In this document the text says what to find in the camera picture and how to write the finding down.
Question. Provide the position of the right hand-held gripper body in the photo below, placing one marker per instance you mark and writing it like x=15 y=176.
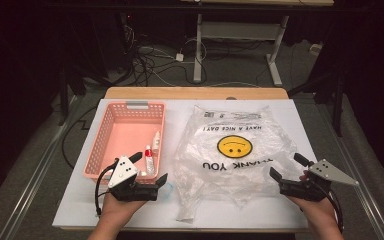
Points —
x=326 y=171

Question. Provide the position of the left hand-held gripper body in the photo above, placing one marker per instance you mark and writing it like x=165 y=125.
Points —
x=123 y=171

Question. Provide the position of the red and white tube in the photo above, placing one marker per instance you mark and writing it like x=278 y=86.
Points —
x=149 y=161

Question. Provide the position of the pink plastic basket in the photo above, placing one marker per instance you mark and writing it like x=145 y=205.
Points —
x=126 y=133

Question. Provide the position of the small white bottle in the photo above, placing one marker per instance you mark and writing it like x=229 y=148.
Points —
x=156 y=141

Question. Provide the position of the clear plastic bag yellow smiley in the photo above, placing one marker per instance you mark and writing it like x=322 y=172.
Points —
x=233 y=176

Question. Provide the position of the person's left hand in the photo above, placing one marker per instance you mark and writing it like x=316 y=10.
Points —
x=118 y=210

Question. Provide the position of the person's right hand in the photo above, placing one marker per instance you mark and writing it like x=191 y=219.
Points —
x=318 y=211

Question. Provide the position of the white narrow packet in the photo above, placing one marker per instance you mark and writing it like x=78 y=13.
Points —
x=143 y=173

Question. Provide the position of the white board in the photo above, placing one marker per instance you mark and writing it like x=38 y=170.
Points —
x=176 y=133

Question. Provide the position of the black stand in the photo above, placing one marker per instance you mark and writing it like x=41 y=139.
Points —
x=65 y=93
x=336 y=100

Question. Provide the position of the white power adapter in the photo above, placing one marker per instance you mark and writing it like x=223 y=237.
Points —
x=179 y=57

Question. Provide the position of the small white box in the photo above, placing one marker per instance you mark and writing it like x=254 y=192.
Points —
x=316 y=49

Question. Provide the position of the metal floor rail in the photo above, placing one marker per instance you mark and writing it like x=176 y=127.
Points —
x=360 y=186
x=33 y=180

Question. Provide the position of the white desk frame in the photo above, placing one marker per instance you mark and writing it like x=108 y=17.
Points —
x=235 y=31

